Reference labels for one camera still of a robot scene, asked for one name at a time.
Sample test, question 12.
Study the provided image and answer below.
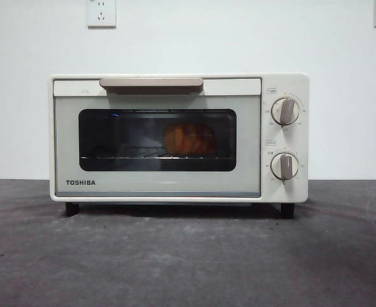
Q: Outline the golden brown bread loaf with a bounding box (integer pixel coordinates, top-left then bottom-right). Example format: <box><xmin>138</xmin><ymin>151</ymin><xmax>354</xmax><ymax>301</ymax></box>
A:
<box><xmin>162</xmin><ymin>122</ymin><xmax>217</xmax><ymax>155</ymax></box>

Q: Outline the glass oven door with handle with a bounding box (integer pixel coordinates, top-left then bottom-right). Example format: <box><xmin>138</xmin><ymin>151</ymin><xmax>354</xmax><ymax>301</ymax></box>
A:
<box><xmin>52</xmin><ymin>77</ymin><xmax>262</xmax><ymax>198</ymax></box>

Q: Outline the cream Toshiba toaster oven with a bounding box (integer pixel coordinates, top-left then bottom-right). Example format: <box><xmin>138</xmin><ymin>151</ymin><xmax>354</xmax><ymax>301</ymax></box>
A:
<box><xmin>49</xmin><ymin>72</ymin><xmax>310</xmax><ymax>220</ymax></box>

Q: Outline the cream timer knob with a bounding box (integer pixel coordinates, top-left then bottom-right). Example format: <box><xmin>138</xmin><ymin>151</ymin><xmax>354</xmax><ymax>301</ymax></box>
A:
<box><xmin>269</xmin><ymin>152</ymin><xmax>300</xmax><ymax>180</ymax></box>

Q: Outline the cream temperature knob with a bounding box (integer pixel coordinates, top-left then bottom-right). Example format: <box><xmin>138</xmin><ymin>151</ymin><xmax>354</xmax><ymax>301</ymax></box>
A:
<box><xmin>270</xmin><ymin>97</ymin><xmax>301</xmax><ymax>126</ymax></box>

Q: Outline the metal wire oven rack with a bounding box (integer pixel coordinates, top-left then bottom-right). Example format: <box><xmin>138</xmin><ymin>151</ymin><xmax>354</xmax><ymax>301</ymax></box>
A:
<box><xmin>80</xmin><ymin>145</ymin><xmax>235</xmax><ymax>161</ymax></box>

